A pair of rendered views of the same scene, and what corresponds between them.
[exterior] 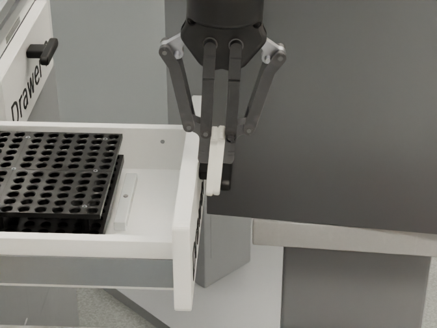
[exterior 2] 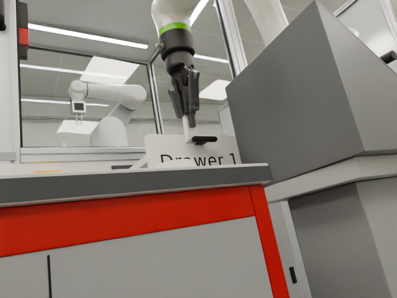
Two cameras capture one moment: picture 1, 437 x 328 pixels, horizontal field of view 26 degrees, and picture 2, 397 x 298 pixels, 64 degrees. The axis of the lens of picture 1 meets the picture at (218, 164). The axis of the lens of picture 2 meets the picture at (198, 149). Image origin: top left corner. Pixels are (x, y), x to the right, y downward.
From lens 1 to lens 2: 1.07 m
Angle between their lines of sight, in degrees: 68
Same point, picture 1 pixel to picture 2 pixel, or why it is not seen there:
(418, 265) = (354, 204)
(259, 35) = (184, 68)
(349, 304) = (330, 246)
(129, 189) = not seen: hidden behind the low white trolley
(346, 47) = (262, 82)
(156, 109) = not seen: outside the picture
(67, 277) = not seen: hidden behind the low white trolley
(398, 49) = (277, 69)
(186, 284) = (149, 162)
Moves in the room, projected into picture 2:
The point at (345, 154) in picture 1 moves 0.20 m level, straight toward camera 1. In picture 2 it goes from (278, 134) to (203, 136)
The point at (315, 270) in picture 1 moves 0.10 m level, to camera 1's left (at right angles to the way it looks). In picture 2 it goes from (306, 223) to (274, 228)
